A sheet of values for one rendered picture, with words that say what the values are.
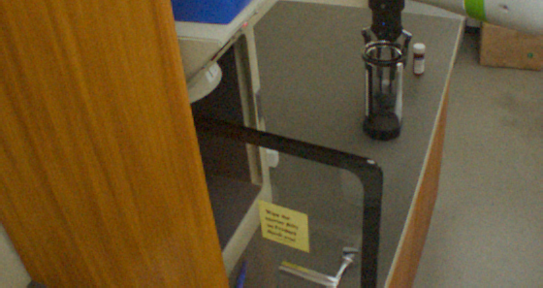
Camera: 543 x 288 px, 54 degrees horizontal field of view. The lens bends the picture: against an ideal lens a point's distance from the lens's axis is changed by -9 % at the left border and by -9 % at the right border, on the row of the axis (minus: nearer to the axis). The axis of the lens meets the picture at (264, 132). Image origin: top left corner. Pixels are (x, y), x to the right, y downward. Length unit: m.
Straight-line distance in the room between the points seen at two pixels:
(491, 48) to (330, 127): 2.30
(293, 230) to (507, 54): 3.00
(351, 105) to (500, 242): 1.19
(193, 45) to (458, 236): 1.97
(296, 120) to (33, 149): 0.82
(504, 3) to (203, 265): 0.67
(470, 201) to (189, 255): 1.99
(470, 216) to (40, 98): 2.12
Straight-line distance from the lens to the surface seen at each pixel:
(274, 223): 0.83
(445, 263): 2.43
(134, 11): 0.64
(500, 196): 2.77
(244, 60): 1.11
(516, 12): 1.06
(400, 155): 1.41
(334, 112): 1.56
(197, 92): 0.96
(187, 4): 0.75
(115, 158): 0.80
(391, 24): 1.44
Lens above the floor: 1.82
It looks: 36 degrees down
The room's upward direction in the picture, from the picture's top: 7 degrees counter-clockwise
